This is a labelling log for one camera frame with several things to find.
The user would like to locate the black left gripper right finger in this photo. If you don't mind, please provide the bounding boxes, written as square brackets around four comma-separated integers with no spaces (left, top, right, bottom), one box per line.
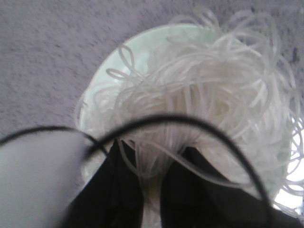
[160,146,304,228]

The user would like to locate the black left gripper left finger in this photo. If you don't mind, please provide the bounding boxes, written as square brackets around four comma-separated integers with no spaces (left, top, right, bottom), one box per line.
[61,140,143,228]

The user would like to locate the white vermicelli noodle bundle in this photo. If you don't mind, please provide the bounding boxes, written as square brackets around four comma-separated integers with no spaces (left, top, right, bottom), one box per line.
[76,8,304,218]

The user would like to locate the light green round plate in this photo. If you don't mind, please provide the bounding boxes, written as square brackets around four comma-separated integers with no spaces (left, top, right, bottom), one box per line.
[78,24,295,200]

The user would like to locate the thin black cable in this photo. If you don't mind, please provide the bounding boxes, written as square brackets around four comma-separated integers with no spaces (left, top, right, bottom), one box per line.
[0,115,274,207]

